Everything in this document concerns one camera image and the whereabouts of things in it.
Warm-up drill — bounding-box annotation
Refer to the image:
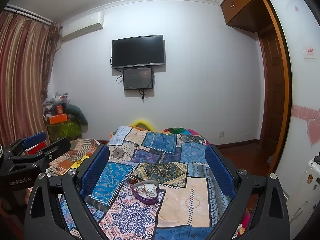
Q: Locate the purple heart jewelry tin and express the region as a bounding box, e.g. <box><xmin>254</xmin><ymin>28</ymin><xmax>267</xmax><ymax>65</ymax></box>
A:
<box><xmin>130</xmin><ymin>180</ymin><xmax>159</xmax><ymax>205</ymax></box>

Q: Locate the orange box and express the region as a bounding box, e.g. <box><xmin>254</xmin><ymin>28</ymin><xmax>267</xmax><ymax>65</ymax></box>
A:
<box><xmin>49</xmin><ymin>114</ymin><xmax>68</xmax><ymax>125</ymax></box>

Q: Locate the dark green round cushion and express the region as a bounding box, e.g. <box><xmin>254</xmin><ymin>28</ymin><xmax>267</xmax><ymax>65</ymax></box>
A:
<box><xmin>65</xmin><ymin>104</ymin><xmax>88</xmax><ymax>133</ymax></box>

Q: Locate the striped red curtain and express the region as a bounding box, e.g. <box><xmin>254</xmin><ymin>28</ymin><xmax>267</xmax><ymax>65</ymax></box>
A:
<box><xmin>1</xmin><ymin>11</ymin><xmax>60</xmax><ymax>146</ymax></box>

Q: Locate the patchwork bed quilt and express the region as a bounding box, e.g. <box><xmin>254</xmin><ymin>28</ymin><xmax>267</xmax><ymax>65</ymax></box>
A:
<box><xmin>47</xmin><ymin>125</ymin><xmax>251</xmax><ymax>240</ymax></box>

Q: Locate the yellow pillow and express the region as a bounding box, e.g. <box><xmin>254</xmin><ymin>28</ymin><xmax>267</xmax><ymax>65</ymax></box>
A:
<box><xmin>130</xmin><ymin>119</ymin><xmax>155</xmax><ymax>132</ymax></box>

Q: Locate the wooden door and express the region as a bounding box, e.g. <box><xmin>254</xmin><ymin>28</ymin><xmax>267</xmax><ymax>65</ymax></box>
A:
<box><xmin>258</xmin><ymin>25</ymin><xmax>289</xmax><ymax>173</ymax></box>

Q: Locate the white air conditioner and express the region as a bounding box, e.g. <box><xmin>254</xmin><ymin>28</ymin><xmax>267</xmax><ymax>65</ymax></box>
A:
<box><xmin>62</xmin><ymin>11</ymin><xmax>104</xmax><ymax>42</ymax></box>

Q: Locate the white wardrobe sliding door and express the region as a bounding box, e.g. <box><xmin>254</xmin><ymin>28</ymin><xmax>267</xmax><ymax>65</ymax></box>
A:
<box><xmin>270</xmin><ymin>0</ymin><xmax>319</xmax><ymax>196</ymax></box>

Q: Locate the wooden upper cabinet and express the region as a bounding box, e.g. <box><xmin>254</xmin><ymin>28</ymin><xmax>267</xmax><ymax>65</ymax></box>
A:
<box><xmin>221</xmin><ymin>0</ymin><xmax>279</xmax><ymax>33</ymax></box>

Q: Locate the red beaded necklace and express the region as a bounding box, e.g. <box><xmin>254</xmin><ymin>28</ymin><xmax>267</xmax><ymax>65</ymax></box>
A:
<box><xmin>128</xmin><ymin>175</ymin><xmax>147</xmax><ymax>193</ymax></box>

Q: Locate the small black wall monitor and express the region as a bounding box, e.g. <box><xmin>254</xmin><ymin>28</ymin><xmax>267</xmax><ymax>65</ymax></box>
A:
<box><xmin>123</xmin><ymin>67</ymin><xmax>153</xmax><ymax>90</ymax></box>

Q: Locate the black wall television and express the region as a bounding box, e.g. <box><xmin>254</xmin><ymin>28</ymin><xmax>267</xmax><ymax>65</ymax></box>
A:
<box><xmin>111</xmin><ymin>35</ymin><xmax>165</xmax><ymax>69</ymax></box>

